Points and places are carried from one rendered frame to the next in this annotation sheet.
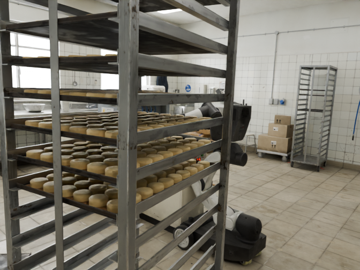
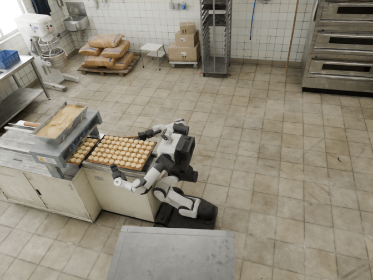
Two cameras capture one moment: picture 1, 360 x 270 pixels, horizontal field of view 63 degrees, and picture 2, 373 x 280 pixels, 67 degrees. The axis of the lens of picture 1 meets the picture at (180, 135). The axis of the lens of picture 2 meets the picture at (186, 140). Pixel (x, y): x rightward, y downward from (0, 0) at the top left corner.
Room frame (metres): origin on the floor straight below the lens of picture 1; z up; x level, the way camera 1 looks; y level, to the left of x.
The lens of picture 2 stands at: (0.66, 0.15, 2.88)
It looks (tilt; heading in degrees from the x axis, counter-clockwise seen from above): 42 degrees down; 340
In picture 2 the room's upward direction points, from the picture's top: 6 degrees counter-clockwise
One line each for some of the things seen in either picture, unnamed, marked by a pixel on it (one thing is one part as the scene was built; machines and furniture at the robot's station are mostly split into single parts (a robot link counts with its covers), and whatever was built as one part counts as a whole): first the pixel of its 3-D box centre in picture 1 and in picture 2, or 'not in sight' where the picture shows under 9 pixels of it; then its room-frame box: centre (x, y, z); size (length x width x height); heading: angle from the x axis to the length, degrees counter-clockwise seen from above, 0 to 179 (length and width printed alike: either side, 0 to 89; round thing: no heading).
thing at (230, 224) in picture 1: (229, 217); (190, 206); (2.38, -0.44, 0.28); 0.21 x 0.20 x 0.13; 49
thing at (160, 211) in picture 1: (167, 179); (126, 185); (2.86, 0.11, 0.45); 0.70 x 0.34 x 0.90; 49
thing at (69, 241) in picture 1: (93, 229); not in sight; (1.11, 0.33, 0.78); 0.64 x 0.03 x 0.03; 151
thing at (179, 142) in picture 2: (228, 120); (176, 152); (2.42, -0.39, 1.10); 0.34 x 0.30 x 0.36; 140
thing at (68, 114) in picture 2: not in sight; (62, 121); (3.19, 0.49, 1.28); 0.54 x 0.27 x 0.06; 139
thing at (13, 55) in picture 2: not in sight; (4, 59); (6.12, 1.31, 0.95); 0.40 x 0.30 x 0.14; 142
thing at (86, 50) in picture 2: not in sight; (95, 46); (6.98, -0.27, 0.47); 0.72 x 0.42 x 0.17; 140
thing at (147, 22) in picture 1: (187, 37); not in sight; (0.92, -0.01, 1.50); 0.64 x 0.03 x 0.03; 151
